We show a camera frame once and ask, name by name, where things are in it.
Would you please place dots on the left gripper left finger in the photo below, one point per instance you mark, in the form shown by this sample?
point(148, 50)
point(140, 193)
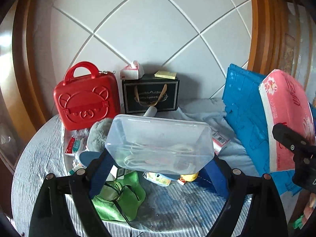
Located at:
point(51, 216)

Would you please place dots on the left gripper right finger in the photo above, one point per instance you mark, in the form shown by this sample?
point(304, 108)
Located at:
point(266, 215)

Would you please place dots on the pink floral tissue pack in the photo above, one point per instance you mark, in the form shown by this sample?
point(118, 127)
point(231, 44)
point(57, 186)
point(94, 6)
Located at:
point(284, 101)

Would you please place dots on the grey plush toy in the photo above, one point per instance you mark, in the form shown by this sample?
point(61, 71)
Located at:
point(98, 135)

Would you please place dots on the clear plastic container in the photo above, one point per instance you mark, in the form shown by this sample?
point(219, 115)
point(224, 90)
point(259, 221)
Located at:
point(160, 145)

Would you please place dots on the person right hand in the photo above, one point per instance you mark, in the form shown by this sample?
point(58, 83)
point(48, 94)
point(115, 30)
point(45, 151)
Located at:
point(308, 208)

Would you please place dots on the green item on floor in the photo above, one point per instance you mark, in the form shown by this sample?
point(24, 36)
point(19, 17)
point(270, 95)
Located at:
point(297, 224)

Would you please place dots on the green cloth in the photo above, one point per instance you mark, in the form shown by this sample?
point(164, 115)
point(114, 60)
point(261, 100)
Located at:
point(119, 200)

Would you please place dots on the blue plastic storage crate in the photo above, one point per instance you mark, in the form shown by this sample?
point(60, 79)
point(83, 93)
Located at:
point(246, 116)

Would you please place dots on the white pink tissue pack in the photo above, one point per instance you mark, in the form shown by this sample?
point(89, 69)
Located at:
point(220, 141)

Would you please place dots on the red bear suitcase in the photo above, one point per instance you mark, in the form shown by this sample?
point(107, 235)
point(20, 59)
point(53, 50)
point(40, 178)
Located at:
point(86, 95)

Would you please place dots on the lint roller refill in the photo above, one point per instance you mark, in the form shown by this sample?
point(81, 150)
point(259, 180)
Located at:
point(151, 112)

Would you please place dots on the black gift box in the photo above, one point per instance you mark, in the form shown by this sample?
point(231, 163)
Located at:
point(140, 94)

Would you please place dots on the yellow sticky note pad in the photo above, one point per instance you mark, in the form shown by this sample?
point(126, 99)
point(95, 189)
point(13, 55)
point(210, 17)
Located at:
point(165, 75)

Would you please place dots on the white tissue pack on box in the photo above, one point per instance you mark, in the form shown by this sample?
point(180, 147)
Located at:
point(134, 71)

